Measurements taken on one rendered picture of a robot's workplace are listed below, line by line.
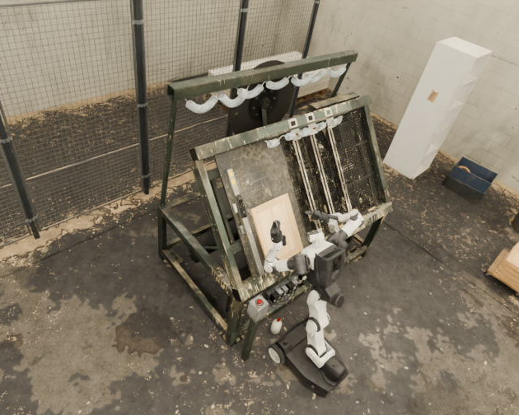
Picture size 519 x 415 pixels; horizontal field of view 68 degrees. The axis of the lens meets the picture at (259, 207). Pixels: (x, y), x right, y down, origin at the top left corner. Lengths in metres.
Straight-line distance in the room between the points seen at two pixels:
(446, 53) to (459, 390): 4.24
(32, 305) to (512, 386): 4.86
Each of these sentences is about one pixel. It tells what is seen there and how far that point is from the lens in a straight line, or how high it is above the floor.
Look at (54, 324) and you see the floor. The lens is 4.30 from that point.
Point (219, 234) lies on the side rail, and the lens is 3.11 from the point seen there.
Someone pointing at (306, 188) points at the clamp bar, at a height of 1.35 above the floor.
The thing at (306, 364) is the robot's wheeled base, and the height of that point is 0.17.
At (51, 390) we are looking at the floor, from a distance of 3.99.
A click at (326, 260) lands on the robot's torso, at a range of 2.97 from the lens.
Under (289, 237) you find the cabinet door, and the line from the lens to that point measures 3.58.
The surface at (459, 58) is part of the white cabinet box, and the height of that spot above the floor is 1.96.
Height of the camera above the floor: 3.54
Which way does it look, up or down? 41 degrees down
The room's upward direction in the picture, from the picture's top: 12 degrees clockwise
